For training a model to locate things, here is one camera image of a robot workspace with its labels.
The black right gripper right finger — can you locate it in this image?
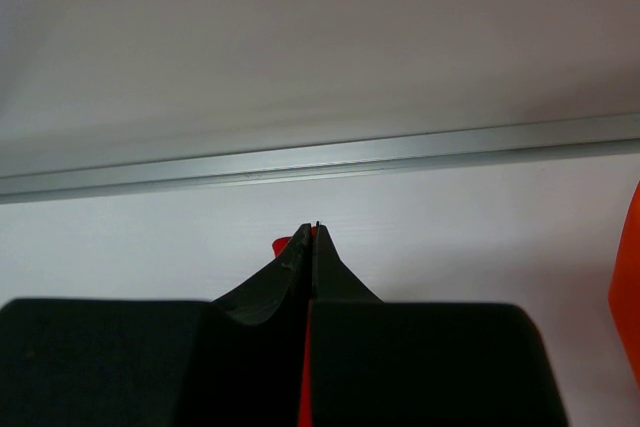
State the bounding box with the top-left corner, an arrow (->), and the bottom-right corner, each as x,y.
308,226 -> 568,426

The orange t shirt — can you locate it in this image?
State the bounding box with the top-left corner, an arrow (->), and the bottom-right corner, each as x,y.
608,186 -> 640,385

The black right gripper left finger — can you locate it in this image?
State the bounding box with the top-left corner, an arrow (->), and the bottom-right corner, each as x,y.
1,224 -> 313,426

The aluminium table edge rail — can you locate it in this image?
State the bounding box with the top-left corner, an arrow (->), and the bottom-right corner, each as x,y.
1,113 -> 639,204

